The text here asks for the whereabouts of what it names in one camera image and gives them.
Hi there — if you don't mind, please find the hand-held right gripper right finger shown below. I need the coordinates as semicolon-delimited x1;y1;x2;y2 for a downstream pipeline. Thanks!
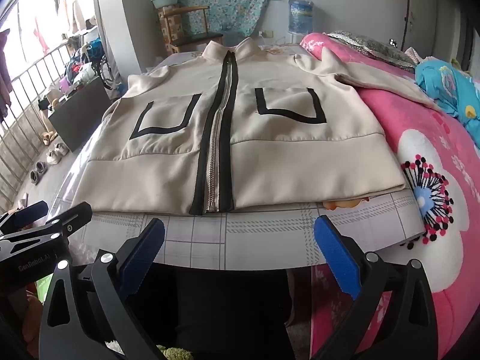
313;215;439;360

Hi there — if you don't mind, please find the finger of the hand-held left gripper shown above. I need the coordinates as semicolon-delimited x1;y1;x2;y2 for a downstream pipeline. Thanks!
0;202;93;252
0;201;49;235

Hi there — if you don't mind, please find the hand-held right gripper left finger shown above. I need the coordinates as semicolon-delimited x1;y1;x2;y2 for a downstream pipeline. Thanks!
37;217;166;360

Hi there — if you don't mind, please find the beige zip jacket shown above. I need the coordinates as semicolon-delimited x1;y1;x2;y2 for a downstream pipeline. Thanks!
69;37;441;216

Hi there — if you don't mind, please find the pile of clothes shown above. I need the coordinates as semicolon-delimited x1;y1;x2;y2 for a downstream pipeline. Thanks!
62;37;106;83

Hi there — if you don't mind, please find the green paper bag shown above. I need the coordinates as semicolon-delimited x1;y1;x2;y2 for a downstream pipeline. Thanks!
35;274;53;294

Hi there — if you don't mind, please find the floral plaid bed sheet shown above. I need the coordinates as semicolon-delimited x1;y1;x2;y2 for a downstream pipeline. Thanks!
56;43;422;271

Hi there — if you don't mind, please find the black low cabinet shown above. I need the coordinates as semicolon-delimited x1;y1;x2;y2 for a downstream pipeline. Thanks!
48;76;121;152

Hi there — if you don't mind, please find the metal window railing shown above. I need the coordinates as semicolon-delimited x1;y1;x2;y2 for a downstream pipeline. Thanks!
0;39;94;203

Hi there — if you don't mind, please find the purple hanging garment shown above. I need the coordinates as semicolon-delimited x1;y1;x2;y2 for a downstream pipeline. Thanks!
0;28;14;121

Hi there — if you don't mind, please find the black bicycle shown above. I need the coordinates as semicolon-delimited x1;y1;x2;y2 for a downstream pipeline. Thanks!
90;50;121;91

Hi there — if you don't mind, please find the pink floral blanket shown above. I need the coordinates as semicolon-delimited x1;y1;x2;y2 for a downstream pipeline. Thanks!
300;32;480;360

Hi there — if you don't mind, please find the red hanging garment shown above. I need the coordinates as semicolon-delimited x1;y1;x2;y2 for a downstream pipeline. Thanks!
33;17;50;55

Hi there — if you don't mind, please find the blue cartoon cloth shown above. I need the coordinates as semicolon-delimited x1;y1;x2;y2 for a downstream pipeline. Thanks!
414;57;480;126

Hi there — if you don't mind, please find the grey lace pillow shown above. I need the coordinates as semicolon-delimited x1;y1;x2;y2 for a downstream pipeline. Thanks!
326;30;417;70

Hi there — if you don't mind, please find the small wooden drawer cabinet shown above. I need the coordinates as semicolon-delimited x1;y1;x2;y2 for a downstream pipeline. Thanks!
157;7;184;55

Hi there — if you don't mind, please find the wooden chair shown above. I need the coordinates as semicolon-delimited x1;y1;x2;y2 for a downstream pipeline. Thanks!
157;5;224;55

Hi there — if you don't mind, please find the blue water jug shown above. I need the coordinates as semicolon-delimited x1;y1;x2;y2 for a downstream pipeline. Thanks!
288;0;315;35

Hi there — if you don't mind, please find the teal floral curtain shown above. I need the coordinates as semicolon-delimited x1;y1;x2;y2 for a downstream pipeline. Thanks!
154;0;281;40

